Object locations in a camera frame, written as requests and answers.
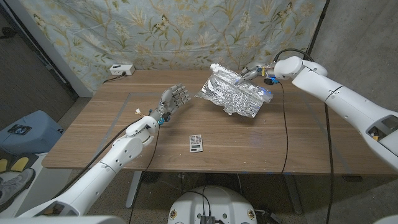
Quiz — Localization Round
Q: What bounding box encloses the white robot torso base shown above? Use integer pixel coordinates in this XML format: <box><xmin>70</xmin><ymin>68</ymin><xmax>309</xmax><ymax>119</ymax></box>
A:
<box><xmin>167</xmin><ymin>185</ymin><xmax>258</xmax><ymax>224</ymax></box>

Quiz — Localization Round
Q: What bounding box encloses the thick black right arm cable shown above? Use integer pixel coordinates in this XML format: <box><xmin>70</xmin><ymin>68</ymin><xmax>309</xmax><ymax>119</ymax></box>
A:
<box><xmin>272</xmin><ymin>48</ymin><xmax>335</xmax><ymax>224</ymax></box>

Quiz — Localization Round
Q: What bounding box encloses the aluminum foil sheet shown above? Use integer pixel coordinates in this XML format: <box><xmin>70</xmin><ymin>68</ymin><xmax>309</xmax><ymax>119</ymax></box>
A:
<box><xmin>195</xmin><ymin>63</ymin><xmax>274</xmax><ymax>119</ymax></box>

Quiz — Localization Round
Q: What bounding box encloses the black outlet power cord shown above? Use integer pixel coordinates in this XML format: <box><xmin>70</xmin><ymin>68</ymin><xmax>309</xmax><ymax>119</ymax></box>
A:
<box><xmin>103</xmin><ymin>72</ymin><xmax>127</xmax><ymax>84</ymax></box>

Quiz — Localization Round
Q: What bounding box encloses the white table leg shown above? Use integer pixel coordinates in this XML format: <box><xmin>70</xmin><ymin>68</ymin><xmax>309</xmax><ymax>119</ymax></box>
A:
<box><xmin>125</xmin><ymin>170</ymin><xmax>142</xmax><ymax>208</ymax></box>

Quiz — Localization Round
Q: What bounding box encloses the black backdrop stand pole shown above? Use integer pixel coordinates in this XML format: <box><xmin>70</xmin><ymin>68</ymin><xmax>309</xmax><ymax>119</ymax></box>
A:
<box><xmin>306</xmin><ymin>0</ymin><xmax>330</xmax><ymax>57</ymax></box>

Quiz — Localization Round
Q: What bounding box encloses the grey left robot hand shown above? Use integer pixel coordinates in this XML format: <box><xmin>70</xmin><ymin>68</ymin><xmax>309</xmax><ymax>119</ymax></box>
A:
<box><xmin>150</xmin><ymin>83</ymin><xmax>192</xmax><ymax>123</ymax></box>

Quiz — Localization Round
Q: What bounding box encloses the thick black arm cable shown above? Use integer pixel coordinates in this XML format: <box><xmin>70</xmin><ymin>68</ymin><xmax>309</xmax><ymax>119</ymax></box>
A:
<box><xmin>272</xmin><ymin>48</ymin><xmax>335</xmax><ymax>224</ymax></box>
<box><xmin>52</xmin><ymin>118</ymin><xmax>144</xmax><ymax>200</ymax></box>

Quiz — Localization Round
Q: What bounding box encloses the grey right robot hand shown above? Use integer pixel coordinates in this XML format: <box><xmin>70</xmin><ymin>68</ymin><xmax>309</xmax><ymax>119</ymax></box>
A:
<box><xmin>239</xmin><ymin>62</ymin><xmax>277</xmax><ymax>82</ymax></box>

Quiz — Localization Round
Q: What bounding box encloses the grey sneaker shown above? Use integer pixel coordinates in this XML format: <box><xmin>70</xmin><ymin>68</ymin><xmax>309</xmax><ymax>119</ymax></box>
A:
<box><xmin>0</xmin><ymin>168</ymin><xmax>36</xmax><ymax>208</ymax></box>

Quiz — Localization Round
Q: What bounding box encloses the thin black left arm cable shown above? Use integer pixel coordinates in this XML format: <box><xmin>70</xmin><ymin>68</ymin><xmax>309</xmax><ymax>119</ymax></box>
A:
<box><xmin>127</xmin><ymin>129</ymin><xmax>161</xmax><ymax>224</ymax></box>

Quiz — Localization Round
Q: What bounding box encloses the white power outlet box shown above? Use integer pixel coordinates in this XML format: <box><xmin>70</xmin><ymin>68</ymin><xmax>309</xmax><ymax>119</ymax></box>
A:
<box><xmin>109</xmin><ymin>64</ymin><xmax>136</xmax><ymax>76</ymax></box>

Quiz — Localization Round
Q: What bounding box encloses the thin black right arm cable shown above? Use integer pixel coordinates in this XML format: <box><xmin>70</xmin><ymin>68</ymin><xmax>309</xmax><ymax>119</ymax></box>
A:
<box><xmin>278</xmin><ymin>81</ymin><xmax>290</xmax><ymax>175</ymax></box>

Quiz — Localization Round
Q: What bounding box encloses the black card with print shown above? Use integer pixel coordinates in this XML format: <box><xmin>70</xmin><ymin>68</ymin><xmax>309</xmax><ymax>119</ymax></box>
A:
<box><xmin>7</xmin><ymin>124</ymin><xmax>32</xmax><ymax>136</ymax></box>

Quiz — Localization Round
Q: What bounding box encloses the floral printed backdrop cloth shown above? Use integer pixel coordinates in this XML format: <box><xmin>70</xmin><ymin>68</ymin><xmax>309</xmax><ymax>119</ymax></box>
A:
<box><xmin>18</xmin><ymin>0</ymin><xmax>327</xmax><ymax>94</ymax></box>

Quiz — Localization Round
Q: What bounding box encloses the small white calculator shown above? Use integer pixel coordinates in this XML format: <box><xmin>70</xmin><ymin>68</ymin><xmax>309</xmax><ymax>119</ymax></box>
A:
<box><xmin>189</xmin><ymin>134</ymin><xmax>203</xmax><ymax>153</ymax></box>

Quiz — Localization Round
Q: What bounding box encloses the grey table leg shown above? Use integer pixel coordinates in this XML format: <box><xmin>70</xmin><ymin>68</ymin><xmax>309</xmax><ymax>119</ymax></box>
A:
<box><xmin>282</xmin><ymin>174</ymin><xmax>304</xmax><ymax>215</ymax></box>

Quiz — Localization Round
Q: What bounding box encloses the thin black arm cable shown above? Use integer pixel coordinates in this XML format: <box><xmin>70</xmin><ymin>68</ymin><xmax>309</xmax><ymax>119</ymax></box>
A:
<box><xmin>127</xmin><ymin>129</ymin><xmax>161</xmax><ymax>224</ymax></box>
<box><xmin>278</xmin><ymin>81</ymin><xmax>290</xmax><ymax>175</ymax></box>

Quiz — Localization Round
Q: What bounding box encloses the black torso cable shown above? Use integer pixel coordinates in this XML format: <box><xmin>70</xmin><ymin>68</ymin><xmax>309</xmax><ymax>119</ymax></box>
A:
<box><xmin>183</xmin><ymin>185</ymin><xmax>212</xmax><ymax>217</ymax></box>

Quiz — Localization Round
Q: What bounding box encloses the grey-white slanted frame post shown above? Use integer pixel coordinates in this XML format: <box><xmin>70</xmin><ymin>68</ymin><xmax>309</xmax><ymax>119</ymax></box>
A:
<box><xmin>4</xmin><ymin>0</ymin><xmax>94</xmax><ymax>98</ymax></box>

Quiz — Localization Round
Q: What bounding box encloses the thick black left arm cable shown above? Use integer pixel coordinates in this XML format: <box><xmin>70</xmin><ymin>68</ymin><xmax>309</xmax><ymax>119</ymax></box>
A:
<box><xmin>52</xmin><ymin>118</ymin><xmax>144</xmax><ymax>200</ymax></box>

